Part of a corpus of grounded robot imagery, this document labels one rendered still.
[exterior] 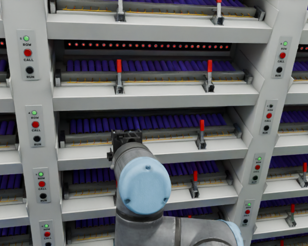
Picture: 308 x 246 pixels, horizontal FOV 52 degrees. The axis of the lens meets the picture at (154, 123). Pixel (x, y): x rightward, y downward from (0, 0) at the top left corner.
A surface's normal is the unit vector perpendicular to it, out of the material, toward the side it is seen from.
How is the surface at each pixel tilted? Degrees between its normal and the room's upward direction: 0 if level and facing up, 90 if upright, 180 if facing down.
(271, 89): 90
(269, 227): 16
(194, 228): 9
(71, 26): 106
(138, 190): 71
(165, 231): 27
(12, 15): 90
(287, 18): 90
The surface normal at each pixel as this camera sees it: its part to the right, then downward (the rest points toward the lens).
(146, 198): 0.23, 0.09
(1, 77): 0.19, 0.65
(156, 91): 0.11, -0.76
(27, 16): 0.22, 0.41
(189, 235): 0.01, -0.61
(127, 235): -0.39, 0.13
